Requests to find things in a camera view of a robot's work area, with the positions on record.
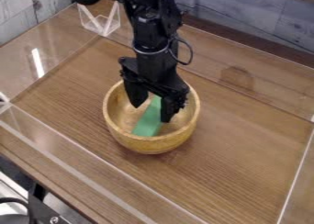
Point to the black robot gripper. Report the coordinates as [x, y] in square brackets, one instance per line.
[150, 73]

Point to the round wooden bowl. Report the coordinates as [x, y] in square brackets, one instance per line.
[122, 115]

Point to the green rectangular stick block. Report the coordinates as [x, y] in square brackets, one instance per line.
[149, 124]

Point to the black metal table leg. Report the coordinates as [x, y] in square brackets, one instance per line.
[45, 214]

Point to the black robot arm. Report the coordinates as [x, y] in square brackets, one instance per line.
[156, 20]

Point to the clear acrylic enclosure wall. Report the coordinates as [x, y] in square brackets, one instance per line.
[245, 169]

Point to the clear acrylic corner bracket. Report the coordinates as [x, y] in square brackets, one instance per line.
[104, 25]

